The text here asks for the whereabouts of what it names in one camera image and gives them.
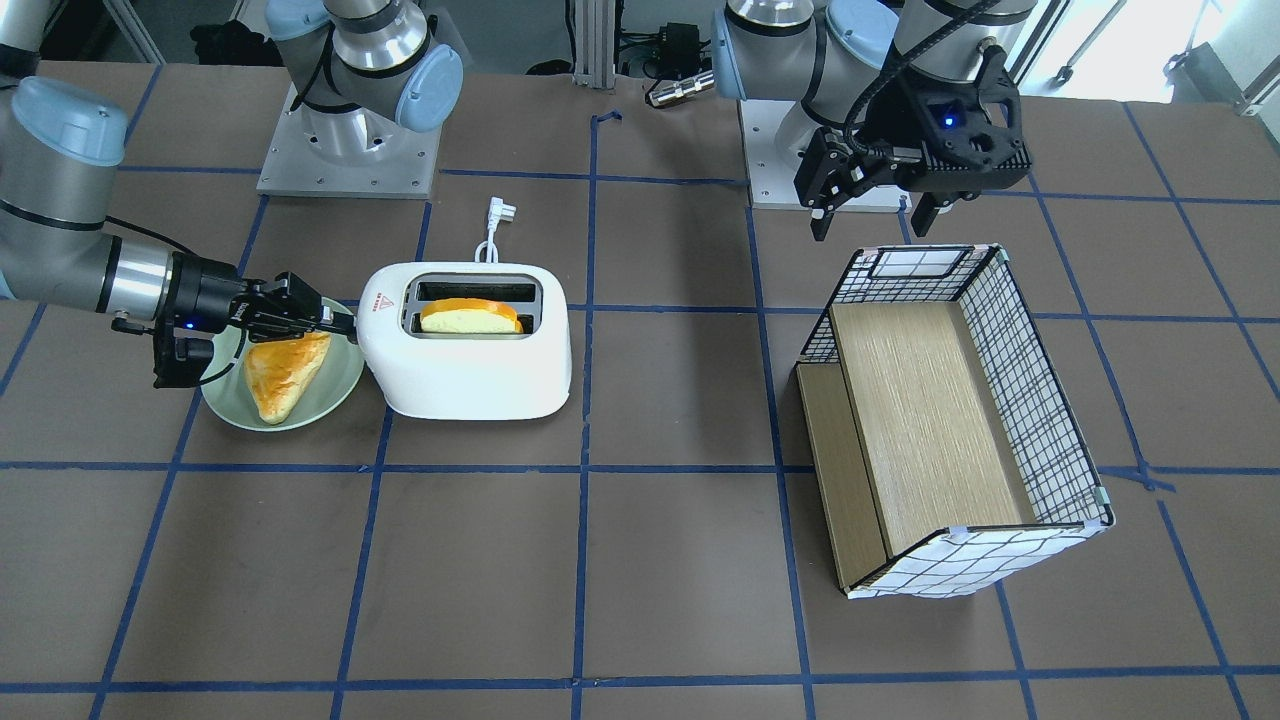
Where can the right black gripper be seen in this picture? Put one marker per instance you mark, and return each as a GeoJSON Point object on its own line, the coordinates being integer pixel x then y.
{"type": "Point", "coordinates": [205, 295]}

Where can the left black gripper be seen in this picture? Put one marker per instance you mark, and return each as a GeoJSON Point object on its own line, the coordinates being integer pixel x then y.
{"type": "Point", "coordinates": [908, 124]}

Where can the white two-slot toaster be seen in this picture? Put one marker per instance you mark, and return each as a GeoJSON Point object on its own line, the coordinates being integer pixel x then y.
{"type": "Point", "coordinates": [469, 377]}

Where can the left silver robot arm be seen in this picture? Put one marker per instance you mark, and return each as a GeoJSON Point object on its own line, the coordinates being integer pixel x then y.
{"type": "Point", "coordinates": [830, 59]}

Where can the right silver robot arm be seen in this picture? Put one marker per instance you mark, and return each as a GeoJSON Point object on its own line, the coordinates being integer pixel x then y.
{"type": "Point", "coordinates": [61, 148]}

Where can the toast slice in toaster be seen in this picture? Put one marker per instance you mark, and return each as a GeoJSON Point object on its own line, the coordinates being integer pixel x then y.
{"type": "Point", "coordinates": [469, 316]}

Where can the golden bread piece on plate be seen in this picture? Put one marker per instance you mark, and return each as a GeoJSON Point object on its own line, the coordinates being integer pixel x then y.
{"type": "Point", "coordinates": [277, 373]}

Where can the light green round plate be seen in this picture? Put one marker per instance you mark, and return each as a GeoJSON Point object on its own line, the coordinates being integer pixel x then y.
{"type": "Point", "coordinates": [230, 399]}

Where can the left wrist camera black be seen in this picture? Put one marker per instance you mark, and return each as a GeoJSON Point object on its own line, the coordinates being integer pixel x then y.
{"type": "Point", "coordinates": [972, 126]}

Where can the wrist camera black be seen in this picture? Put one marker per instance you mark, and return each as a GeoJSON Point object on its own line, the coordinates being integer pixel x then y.
{"type": "Point", "coordinates": [182, 362]}
{"type": "Point", "coordinates": [972, 126]}

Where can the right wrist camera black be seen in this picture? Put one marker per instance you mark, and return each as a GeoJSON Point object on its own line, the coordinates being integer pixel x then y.
{"type": "Point", "coordinates": [182, 362]}

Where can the wire basket with checkered liner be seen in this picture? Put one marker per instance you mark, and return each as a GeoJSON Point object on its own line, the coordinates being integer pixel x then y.
{"type": "Point", "coordinates": [945, 448]}

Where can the aluminium frame post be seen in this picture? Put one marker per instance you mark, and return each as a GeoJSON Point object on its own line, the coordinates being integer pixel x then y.
{"type": "Point", "coordinates": [594, 29]}

